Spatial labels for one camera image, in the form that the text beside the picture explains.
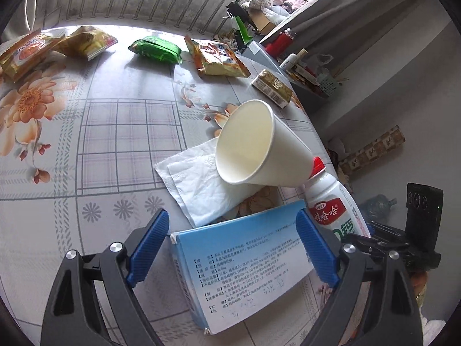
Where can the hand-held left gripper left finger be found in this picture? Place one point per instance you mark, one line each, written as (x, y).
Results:
(147, 248)

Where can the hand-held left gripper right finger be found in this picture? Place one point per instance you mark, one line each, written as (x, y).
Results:
(317, 248)

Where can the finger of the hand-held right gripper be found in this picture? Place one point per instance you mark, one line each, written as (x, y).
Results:
(378, 241)

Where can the white plastic drink bottle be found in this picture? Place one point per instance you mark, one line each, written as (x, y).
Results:
(331, 202)

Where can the blue and white box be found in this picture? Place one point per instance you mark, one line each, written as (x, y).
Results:
(245, 259)

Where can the person's right hand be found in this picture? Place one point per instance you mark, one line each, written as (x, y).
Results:
(419, 288)

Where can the large water bottle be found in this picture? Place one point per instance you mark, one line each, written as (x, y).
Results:
(378, 206)

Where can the white tissue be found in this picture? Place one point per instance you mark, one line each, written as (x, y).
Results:
(194, 183)

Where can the patterned paper roll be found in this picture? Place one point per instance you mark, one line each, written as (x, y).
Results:
(371, 151)

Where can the white paper cup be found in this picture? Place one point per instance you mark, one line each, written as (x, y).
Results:
(273, 151)

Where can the floral tablecloth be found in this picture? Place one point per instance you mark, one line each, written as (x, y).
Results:
(108, 133)

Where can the green plastic basket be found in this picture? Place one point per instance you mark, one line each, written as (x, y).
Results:
(328, 83)

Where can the small yellow carton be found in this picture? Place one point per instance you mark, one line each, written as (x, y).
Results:
(270, 86)

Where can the white plastic bag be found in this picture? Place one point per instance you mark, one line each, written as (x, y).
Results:
(323, 59)

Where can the small white bottle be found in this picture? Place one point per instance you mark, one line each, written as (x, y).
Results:
(288, 61)

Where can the green chip bag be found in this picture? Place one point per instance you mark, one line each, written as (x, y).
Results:
(155, 48)

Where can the orange and blue snack packet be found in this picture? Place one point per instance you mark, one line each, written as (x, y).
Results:
(216, 57)

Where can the grey cabinet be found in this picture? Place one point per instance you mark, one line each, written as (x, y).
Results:
(257, 52)

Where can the red thermos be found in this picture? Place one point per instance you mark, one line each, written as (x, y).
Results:
(281, 41)

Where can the grey curtain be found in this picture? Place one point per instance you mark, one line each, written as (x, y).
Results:
(342, 18)

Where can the gold and orange snack packet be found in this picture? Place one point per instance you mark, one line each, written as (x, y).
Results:
(25, 54)

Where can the green plastic piece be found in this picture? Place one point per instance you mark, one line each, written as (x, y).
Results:
(244, 29)

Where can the cardboard box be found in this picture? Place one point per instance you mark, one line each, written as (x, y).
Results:
(264, 20)

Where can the pile of clothes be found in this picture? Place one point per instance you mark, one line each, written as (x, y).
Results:
(277, 1)

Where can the black device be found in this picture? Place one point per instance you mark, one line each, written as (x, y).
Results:
(236, 10)

